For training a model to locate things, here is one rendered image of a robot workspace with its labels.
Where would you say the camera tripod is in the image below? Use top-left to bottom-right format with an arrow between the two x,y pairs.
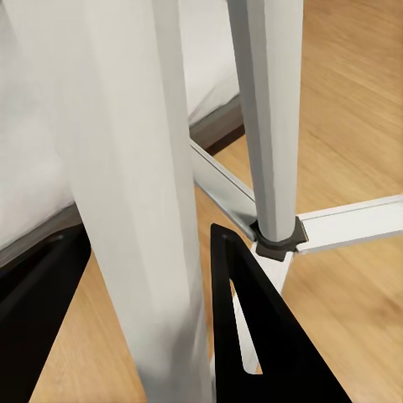
3,0 -> 403,403

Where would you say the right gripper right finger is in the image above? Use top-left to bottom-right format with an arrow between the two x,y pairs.
210,223 -> 353,403

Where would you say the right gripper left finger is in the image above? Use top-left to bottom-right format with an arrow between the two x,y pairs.
0,223 -> 92,403

